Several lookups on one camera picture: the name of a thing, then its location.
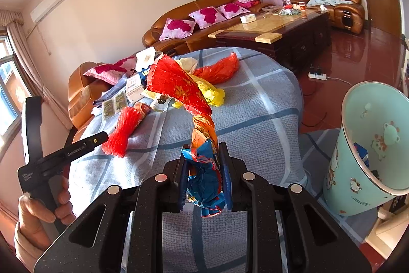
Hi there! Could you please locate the pink cushion left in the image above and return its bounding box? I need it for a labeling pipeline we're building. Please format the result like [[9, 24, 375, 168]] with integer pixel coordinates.
[[160, 18, 196, 41]]

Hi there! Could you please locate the clear yellow-black sachet pack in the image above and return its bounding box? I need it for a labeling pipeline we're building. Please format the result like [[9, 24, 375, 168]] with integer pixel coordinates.
[[102, 91, 128, 121]]

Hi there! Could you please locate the yellow plastic bag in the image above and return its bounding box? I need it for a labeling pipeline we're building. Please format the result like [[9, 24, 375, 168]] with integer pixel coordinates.
[[170, 74, 225, 109]]

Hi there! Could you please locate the red blue snack wrapper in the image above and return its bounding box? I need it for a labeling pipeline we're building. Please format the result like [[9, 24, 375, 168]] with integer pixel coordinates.
[[145, 54, 232, 218]]

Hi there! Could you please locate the white power strip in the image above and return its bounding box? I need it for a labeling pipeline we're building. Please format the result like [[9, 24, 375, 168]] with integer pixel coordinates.
[[308, 72, 327, 81]]

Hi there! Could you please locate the long brown leather sofa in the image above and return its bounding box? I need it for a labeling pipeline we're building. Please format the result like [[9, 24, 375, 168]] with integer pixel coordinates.
[[142, 0, 266, 57]]

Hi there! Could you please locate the pink cushion middle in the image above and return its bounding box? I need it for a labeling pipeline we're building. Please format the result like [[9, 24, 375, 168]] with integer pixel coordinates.
[[189, 6, 226, 30]]

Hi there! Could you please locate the pink cushion right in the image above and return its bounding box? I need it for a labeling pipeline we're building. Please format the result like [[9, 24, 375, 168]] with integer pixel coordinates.
[[216, 3, 249, 19]]

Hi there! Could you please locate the blue LOOK snack box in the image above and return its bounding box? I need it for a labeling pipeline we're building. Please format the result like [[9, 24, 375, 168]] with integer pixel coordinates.
[[135, 46, 162, 86]]

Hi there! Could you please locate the orange-lid jar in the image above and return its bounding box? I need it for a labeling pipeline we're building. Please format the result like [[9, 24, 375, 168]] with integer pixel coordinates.
[[299, 2, 307, 19]]

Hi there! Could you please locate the white tissue box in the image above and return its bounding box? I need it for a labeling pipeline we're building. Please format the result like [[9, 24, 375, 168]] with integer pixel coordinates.
[[240, 13, 256, 24]]

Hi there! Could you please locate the small snack cake packet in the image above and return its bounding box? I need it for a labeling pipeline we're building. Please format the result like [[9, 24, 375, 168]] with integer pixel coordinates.
[[150, 95, 171, 112]]

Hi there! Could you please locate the near brown leather sofa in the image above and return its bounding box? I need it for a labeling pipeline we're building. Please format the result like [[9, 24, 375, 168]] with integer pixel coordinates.
[[68, 62, 112, 142]]

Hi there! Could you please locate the folded blue plaid cloth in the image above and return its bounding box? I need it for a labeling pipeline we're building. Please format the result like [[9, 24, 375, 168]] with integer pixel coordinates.
[[93, 75, 128, 107]]

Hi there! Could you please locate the beige window curtain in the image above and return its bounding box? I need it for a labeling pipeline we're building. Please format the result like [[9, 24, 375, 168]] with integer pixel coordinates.
[[1, 10, 73, 129]]

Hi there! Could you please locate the red plastic bag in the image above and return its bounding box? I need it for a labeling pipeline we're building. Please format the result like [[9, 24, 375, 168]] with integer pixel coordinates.
[[194, 53, 239, 85]]

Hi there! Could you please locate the brown leather armchair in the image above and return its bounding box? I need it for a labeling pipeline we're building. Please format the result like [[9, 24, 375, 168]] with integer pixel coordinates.
[[299, 0, 365, 34]]

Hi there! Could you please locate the red foam net sleeve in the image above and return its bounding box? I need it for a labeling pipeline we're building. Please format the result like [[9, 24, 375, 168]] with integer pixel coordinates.
[[102, 107, 146, 158]]

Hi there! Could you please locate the dark wood coffee table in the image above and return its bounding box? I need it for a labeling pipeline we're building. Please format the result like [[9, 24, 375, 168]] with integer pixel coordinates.
[[209, 10, 331, 72]]

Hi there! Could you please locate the wall air conditioner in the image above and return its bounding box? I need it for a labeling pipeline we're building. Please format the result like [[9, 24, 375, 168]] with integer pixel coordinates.
[[30, 0, 64, 24]]

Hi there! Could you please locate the mint cartoon trash bin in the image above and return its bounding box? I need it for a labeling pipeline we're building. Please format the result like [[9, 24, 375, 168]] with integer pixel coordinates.
[[323, 81, 408, 215]]

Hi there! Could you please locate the pink cushion on near sofa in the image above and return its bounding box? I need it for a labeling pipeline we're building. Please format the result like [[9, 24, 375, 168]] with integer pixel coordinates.
[[84, 56, 137, 86]]

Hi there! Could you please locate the white medicine box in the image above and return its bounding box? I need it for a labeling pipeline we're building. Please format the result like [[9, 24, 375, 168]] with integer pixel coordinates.
[[125, 73, 144, 103]]

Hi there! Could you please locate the person's left hand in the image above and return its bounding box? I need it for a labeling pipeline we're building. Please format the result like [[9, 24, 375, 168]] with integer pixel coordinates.
[[19, 177, 76, 250]]

